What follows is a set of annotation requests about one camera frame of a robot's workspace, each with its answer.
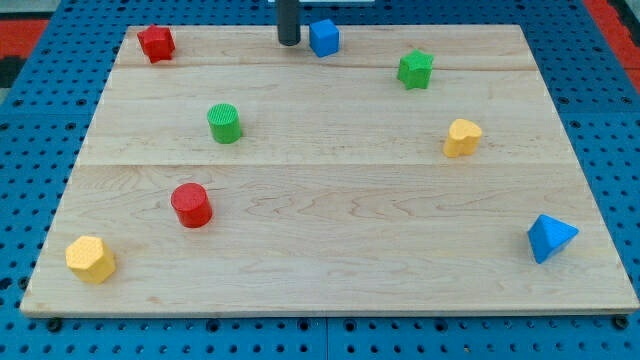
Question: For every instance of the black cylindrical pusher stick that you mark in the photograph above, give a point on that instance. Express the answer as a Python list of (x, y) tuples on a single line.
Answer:
[(288, 22)]

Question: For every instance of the green star block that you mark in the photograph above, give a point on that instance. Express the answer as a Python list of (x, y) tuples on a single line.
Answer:
[(415, 69)]

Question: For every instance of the red star block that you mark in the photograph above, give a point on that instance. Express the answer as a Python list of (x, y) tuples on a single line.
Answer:
[(157, 43)]

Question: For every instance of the yellow heart block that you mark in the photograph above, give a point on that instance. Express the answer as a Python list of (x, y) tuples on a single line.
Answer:
[(463, 138)]

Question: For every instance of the blue cube block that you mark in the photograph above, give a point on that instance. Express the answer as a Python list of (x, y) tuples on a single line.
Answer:
[(324, 37)]

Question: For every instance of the green cylinder block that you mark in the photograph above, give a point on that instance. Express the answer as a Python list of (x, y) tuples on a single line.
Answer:
[(224, 123)]

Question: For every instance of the wooden board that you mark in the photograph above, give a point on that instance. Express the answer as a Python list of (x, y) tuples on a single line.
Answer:
[(337, 200)]

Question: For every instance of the red cylinder block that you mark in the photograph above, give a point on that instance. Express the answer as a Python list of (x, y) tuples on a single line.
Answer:
[(191, 204)]

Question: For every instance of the yellow hexagon block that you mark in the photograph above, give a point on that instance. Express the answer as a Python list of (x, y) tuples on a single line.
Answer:
[(90, 259)]

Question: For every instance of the blue triangle block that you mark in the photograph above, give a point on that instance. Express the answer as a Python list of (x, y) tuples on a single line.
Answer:
[(548, 236)]

